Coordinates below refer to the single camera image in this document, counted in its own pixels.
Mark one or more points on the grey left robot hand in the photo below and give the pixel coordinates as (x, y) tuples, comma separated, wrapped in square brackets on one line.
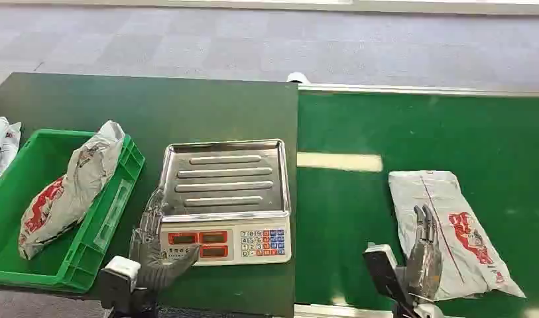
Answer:
[(151, 254)]

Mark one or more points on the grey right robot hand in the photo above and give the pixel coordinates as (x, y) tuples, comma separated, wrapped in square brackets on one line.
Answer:
[(423, 267)]

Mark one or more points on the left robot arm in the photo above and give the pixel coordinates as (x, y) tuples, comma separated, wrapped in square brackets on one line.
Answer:
[(133, 303)]

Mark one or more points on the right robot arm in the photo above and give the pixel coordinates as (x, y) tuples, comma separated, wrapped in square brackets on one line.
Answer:
[(412, 305)]

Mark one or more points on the grey parcel bag red print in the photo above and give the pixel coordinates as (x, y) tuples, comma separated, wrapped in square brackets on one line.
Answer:
[(71, 188), (453, 228)]

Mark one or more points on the green conveyor belt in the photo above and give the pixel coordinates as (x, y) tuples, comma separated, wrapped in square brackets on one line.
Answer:
[(427, 188)]

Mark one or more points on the electronic weighing scale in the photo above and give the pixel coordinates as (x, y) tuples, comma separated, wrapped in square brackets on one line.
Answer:
[(227, 197)]

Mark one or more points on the green plastic crate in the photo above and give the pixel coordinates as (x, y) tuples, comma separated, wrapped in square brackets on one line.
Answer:
[(58, 210)]

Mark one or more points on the white round object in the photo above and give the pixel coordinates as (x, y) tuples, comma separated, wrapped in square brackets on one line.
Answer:
[(298, 78)]

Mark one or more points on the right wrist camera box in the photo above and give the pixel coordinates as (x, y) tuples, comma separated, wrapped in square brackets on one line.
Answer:
[(385, 270)]

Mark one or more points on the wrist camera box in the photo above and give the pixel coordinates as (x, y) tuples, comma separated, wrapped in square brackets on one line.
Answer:
[(116, 281), (385, 270)]

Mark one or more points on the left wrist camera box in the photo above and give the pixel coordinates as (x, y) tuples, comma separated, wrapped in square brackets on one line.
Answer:
[(116, 281)]

